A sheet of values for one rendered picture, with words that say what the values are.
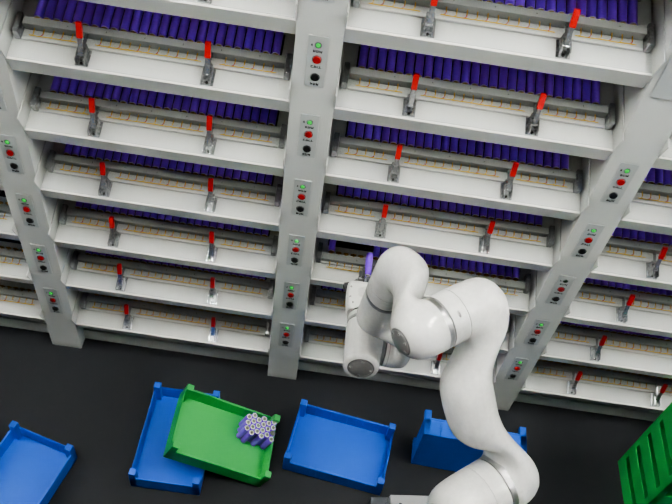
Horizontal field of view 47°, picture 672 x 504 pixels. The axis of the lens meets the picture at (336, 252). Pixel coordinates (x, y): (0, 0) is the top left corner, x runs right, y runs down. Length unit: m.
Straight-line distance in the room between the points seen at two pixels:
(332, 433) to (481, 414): 1.05
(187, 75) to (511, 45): 0.67
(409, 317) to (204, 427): 1.14
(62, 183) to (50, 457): 0.84
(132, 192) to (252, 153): 0.36
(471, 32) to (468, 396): 0.70
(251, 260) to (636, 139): 1.02
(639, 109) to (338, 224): 0.75
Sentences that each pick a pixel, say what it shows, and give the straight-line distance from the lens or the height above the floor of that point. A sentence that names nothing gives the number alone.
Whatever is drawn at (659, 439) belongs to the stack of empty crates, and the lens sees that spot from 2.41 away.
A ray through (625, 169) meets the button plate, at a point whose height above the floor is 1.09.
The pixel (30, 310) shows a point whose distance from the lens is 2.56.
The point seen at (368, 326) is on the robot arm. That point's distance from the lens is 1.63.
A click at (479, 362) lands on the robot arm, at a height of 1.02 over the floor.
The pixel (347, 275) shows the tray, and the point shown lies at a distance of 2.09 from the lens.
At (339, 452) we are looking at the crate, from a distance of 2.41.
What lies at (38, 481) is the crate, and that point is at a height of 0.00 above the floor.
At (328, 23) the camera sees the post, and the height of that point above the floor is 1.33.
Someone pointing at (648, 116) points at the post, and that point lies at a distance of 1.71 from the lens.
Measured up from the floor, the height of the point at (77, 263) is 0.37.
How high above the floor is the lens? 2.17
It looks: 50 degrees down
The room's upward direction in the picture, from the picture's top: 10 degrees clockwise
